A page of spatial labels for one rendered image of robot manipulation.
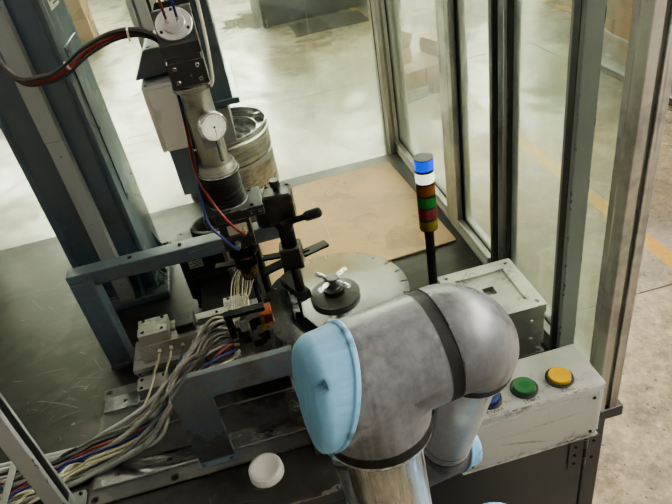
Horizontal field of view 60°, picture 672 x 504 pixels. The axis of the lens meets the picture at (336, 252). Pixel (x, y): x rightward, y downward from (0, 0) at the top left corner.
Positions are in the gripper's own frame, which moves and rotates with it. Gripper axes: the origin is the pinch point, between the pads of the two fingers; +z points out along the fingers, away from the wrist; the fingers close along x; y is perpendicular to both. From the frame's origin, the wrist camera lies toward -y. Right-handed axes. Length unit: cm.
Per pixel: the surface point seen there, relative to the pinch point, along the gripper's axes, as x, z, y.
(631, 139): 37, -29, 49
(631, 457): -57, 74, 84
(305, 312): 12.6, 8.4, -6.3
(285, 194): 37.2, -9.1, -4.7
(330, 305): 13.5, 7.8, -0.7
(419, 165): 41.0, 15.5, 22.9
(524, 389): -3.9, -10.8, 33.5
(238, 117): 70, 75, -27
